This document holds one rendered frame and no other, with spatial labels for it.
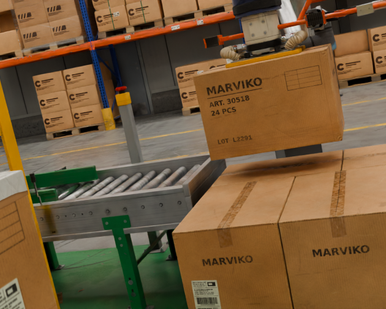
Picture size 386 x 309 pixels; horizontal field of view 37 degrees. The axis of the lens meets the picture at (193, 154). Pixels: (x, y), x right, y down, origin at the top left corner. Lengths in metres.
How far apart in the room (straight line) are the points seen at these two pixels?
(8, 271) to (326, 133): 1.70
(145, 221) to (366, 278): 1.07
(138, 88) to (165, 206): 9.15
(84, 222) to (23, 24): 8.47
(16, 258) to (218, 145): 1.59
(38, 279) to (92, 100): 9.52
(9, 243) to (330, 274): 1.23
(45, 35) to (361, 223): 9.32
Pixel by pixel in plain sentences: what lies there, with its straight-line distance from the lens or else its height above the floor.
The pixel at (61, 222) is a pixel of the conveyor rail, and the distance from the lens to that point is 2.87.
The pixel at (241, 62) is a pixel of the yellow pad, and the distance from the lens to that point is 2.63.
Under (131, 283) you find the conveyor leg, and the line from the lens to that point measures 2.83.
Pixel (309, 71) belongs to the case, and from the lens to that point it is 2.52.
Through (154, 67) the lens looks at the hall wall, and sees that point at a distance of 11.63.
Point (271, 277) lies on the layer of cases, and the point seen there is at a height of 0.34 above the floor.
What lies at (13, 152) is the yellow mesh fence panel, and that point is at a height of 0.88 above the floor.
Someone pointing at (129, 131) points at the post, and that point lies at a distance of 3.48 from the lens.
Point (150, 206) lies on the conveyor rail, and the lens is 2.65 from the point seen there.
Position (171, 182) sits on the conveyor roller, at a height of 0.53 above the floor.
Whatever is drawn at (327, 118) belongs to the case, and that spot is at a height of 0.78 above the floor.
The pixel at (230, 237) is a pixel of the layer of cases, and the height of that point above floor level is 0.50.
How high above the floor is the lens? 1.20
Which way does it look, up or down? 11 degrees down
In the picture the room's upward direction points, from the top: 12 degrees counter-clockwise
